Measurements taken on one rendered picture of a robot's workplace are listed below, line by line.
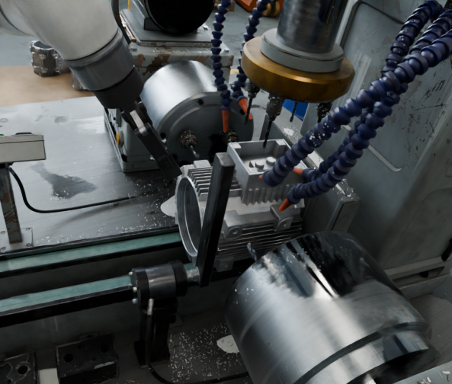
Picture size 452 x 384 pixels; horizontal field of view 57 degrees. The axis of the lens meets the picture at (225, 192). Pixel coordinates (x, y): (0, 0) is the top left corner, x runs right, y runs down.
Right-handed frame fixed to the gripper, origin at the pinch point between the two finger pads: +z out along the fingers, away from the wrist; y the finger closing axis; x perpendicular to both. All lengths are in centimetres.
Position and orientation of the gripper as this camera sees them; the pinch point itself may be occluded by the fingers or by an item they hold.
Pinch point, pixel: (167, 163)
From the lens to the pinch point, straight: 78.2
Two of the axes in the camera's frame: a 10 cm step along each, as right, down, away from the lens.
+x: -8.7, 4.9, -0.3
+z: 3.1, 6.1, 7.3
